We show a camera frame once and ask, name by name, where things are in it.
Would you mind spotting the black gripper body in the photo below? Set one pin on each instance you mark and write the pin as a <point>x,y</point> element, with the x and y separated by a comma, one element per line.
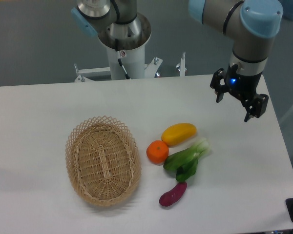
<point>241,86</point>

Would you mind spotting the purple sweet potato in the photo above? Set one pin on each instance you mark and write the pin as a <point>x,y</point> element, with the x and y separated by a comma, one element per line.
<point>174,195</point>

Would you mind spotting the orange tangerine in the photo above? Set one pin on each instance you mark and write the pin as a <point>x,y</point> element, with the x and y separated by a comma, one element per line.
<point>157,152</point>

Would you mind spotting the yellow mango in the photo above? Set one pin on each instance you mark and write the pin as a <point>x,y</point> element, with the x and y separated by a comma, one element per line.
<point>178,133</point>

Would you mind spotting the woven wicker oval basket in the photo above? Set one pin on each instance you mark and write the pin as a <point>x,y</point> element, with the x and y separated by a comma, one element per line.
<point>102,161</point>

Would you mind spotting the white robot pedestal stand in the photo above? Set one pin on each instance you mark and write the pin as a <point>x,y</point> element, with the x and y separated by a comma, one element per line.
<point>123,64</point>

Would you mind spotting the green bok choy vegetable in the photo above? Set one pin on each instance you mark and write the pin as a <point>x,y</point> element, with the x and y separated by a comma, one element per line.
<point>184,163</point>

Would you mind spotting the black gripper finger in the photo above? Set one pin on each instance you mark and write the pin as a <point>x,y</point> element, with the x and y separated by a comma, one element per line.
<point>215,84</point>
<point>255,106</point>

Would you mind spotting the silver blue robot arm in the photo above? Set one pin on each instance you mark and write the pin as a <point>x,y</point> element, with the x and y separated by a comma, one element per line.
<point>251,24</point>

